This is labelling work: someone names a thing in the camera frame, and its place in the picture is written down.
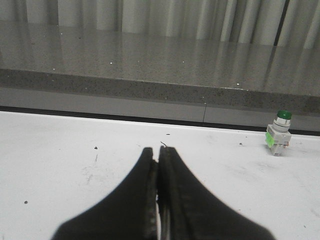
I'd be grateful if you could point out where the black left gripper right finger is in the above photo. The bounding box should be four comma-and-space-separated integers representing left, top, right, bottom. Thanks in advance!
157, 146, 274, 240

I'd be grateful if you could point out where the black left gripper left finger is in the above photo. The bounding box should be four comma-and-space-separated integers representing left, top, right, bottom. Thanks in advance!
53, 147, 158, 240

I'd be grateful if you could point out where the green pilot light push button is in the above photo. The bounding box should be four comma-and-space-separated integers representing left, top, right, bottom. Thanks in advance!
265, 110, 292, 156

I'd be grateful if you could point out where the grey stone counter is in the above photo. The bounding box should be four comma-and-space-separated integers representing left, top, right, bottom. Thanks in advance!
0, 21, 320, 132

